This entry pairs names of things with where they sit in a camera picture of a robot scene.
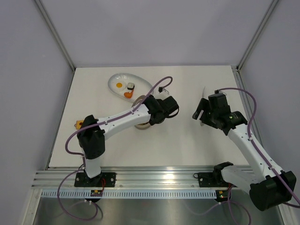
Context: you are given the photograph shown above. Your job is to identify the purple cable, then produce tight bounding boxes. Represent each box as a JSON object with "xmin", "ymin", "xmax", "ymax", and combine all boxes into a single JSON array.
[
  {"xmin": 57, "ymin": 76, "xmax": 174, "ymax": 223},
  {"xmin": 182, "ymin": 88, "xmax": 300, "ymax": 223}
]

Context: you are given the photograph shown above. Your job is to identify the white oval plate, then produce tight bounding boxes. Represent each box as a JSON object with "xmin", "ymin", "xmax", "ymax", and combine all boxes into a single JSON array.
[{"xmin": 107, "ymin": 73, "xmax": 153, "ymax": 103}]

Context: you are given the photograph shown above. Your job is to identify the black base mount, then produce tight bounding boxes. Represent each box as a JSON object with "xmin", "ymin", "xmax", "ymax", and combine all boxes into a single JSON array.
[
  {"xmin": 193, "ymin": 172, "xmax": 233, "ymax": 188},
  {"xmin": 74, "ymin": 172, "xmax": 117, "ymax": 188}
]

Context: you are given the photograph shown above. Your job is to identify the yellow wooden block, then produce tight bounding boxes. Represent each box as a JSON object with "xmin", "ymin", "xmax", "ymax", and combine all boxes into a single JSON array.
[{"xmin": 74, "ymin": 120, "xmax": 83, "ymax": 130}]

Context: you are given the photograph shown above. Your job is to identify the aluminium front rail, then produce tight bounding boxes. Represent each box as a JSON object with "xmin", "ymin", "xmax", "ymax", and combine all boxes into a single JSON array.
[{"xmin": 31, "ymin": 166, "xmax": 213, "ymax": 190}]

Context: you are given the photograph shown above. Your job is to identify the right side aluminium rail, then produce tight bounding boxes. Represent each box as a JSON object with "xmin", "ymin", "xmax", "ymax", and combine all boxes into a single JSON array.
[{"xmin": 231, "ymin": 65, "xmax": 271, "ymax": 171}]

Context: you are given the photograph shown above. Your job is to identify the white slotted cable duct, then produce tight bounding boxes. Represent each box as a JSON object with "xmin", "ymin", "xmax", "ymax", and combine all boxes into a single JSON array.
[{"xmin": 41, "ymin": 189, "xmax": 217, "ymax": 199}]

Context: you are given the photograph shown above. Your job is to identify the right aluminium frame post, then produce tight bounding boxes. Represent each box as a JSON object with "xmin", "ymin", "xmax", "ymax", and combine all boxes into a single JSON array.
[{"xmin": 236, "ymin": 0, "xmax": 281, "ymax": 72}]

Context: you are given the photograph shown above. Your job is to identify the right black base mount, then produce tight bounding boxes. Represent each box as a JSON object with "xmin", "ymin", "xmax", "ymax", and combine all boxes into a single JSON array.
[{"xmin": 193, "ymin": 172, "xmax": 233, "ymax": 188}]

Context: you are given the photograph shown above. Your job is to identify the aluminium rail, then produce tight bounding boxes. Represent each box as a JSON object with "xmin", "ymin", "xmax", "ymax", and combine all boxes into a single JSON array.
[
  {"xmin": 231, "ymin": 65, "xmax": 271, "ymax": 171},
  {"xmin": 31, "ymin": 166, "xmax": 213, "ymax": 190}
]

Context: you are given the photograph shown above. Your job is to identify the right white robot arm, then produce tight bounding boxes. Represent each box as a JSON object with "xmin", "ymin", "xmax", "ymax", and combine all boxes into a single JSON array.
[{"xmin": 192, "ymin": 93, "xmax": 296, "ymax": 211}]

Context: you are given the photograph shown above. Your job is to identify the sushi roll toy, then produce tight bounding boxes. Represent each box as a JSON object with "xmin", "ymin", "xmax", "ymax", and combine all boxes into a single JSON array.
[{"xmin": 127, "ymin": 82, "xmax": 135, "ymax": 90}]

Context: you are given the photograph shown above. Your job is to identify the aluminium frame post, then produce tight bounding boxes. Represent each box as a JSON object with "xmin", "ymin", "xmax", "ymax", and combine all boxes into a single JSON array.
[
  {"xmin": 33, "ymin": 0, "xmax": 76, "ymax": 73},
  {"xmin": 236, "ymin": 0, "xmax": 281, "ymax": 72}
]

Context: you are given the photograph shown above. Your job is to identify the orange carrot piece toy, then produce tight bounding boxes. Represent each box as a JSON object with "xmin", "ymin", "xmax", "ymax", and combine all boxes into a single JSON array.
[{"xmin": 124, "ymin": 90, "xmax": 134, "ymax": 99}]

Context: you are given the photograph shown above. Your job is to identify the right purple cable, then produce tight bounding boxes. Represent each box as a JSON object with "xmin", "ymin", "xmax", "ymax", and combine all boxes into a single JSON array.
[{"xmin": 182, "ymin": 88, "xmax": 300, "ymax": 223}]

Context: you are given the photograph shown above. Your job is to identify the fried egg toy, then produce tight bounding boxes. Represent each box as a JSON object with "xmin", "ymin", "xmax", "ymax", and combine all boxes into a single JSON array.
[{"xmin": 112, "ymin": 81, "xmax": 127, "ymax": 92}]

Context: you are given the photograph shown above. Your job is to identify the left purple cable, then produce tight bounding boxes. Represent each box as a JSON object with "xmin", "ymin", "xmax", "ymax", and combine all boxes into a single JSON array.
[{"xmin": 57, "ymin": 76, "xmax": 174, "ymax": 223}]

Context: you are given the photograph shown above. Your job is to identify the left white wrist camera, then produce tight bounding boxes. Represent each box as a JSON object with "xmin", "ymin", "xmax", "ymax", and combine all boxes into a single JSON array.
[{"xmin": 157, "ymin": 87, "xmax": 170, "ymax": 100}]

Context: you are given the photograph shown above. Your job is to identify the round metal lunch box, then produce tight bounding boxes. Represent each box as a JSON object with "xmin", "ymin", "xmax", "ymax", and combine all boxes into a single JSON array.
[{"xmin": 135, "ymin": 122, "xmax": 151, "ymax": 130}]

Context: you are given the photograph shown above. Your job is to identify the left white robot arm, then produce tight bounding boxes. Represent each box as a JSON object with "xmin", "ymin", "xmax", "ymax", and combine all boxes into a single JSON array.
[{"xmin": 76, "ymin": 95, "xmax": 179, "ymax": 187}]

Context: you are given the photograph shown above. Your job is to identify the left aluminium frame post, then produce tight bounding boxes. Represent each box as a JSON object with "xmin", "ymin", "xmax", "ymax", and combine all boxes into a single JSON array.
[{"xmin": 33, "ymin": 0, "xmax": 76, "ymax": 73}]

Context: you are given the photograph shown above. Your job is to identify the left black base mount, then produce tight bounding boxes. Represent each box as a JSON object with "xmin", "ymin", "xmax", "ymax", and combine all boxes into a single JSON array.
[{"xmin": 74, "ymin": 172, "xmax": 117, "ymax": 188}]

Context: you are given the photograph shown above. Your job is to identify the metal tongs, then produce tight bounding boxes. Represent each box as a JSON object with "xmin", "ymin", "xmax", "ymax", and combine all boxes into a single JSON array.
[{"xmin": 199, "ymin": 86, "xmax": 206, "ymax": 127}]

